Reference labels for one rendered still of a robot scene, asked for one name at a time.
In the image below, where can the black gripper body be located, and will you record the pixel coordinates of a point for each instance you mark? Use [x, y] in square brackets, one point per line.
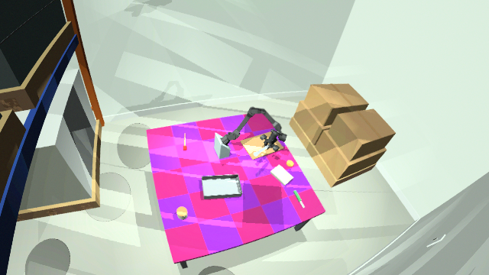
[271, 141]

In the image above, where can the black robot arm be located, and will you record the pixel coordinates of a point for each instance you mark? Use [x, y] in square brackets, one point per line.
[252, 110]

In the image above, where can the light wooden board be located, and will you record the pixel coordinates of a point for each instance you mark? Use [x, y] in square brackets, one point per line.
[254, 144]

